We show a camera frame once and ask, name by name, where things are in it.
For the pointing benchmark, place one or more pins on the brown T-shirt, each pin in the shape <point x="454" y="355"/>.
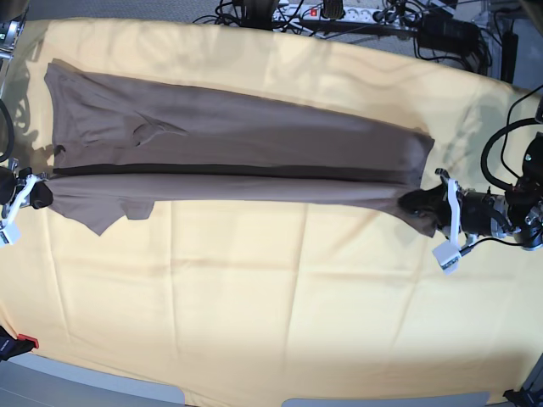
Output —
<point x="121" y="145"/>

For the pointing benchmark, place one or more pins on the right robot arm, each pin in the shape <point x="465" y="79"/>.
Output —
<point x="199" y="56"/>

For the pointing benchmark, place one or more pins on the black clamp right corner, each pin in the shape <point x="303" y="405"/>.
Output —
<point x="529" y="395"/>

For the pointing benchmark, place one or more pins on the red black clamp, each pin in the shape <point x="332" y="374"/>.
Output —
<point x="15" y="346"/>

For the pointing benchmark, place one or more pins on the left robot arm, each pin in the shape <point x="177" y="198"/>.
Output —
<point x="513" y="218"/>

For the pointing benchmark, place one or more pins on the black power adapter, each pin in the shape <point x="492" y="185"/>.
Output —
<point x="448" y="35"/>

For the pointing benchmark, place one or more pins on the white power strip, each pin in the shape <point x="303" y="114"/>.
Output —
<point x="316" y="13"/>

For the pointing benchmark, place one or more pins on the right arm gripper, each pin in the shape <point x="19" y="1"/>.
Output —
<point x="8" y="191"/>

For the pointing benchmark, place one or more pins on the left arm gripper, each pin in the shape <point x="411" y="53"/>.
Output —
<point x="481" y="214"/>

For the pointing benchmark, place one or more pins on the yellow table cloth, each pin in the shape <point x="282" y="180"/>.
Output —
<point x="251" y="304"/>

